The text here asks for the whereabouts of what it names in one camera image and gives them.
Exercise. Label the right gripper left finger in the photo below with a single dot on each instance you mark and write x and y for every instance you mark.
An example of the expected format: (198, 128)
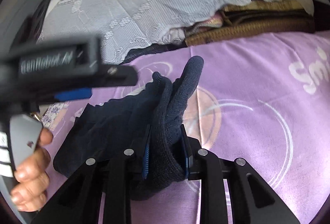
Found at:
(99, 189)

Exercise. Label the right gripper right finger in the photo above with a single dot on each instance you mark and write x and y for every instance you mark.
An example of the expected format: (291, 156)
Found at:
(231, 184)

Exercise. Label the navy blue knit cardigan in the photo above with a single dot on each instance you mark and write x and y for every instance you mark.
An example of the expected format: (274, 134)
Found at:
(101, 132)

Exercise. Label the purple floral bedsheet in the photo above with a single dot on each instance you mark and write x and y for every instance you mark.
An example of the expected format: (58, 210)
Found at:
(54, 114)

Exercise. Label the person left hand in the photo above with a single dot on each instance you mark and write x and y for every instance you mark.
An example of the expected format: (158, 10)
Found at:
(30, 193)

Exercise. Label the brown woven mat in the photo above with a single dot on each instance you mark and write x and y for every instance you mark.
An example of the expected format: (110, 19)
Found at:
(258, 17)

